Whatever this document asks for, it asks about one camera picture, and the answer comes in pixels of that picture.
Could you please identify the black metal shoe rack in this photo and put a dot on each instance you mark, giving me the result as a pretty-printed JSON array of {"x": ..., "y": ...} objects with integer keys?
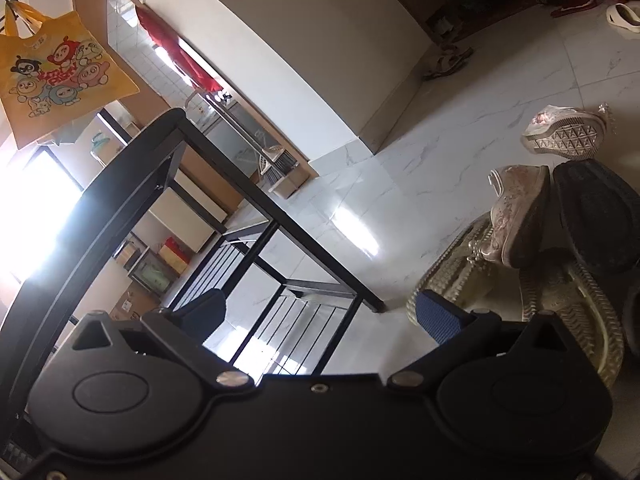
[{"x": 300, "y": 236}]

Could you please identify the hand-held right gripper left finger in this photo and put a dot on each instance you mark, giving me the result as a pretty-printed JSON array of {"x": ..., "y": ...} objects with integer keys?
[{"x": 207, "y": 312}]

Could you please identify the cardboard box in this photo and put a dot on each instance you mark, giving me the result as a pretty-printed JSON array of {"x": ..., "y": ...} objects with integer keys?
[{"x": 287, "y": 180}]

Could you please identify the beige knit shoe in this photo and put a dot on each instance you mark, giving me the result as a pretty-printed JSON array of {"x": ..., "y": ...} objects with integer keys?
[
  {"x": 450, "y": 270},
  {"x": 565, "y": 305}
]

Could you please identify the white sneaker with triangle sole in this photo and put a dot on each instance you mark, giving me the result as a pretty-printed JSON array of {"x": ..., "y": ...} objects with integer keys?
[{"x": 565, "y": 137}]

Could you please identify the red box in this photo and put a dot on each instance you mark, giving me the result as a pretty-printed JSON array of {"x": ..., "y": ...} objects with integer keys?
[{"x": 175, "y": 251}]

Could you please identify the black soled shoe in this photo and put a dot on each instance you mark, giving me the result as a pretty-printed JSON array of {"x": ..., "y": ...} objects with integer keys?
[{"x": 600, "y": 215}]

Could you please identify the brown sandal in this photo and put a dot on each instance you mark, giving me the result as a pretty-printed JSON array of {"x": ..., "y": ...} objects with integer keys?
[
  {"x": 442, "y": 67},
  {"x": 452, "y": 55}
]

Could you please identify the yellow cartoon tote bag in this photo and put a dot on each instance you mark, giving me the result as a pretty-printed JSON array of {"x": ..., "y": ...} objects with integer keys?
[{"x": 55, "y": 75}]

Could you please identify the red hanging cloth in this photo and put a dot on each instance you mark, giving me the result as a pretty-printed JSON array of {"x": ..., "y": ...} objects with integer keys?
[{"x": 175, "y": 50}]

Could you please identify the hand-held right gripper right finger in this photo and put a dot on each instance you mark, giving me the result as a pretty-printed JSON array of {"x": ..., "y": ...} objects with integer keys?
[{"x": 440, "y": 317}]

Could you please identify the microwave oven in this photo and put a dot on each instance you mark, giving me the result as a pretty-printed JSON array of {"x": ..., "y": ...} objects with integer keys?
[{"x": 150, "y": 275}]

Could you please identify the pink floral shoe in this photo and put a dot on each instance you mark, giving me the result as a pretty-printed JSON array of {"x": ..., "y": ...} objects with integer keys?
[{"x": 515, "y": 220}]

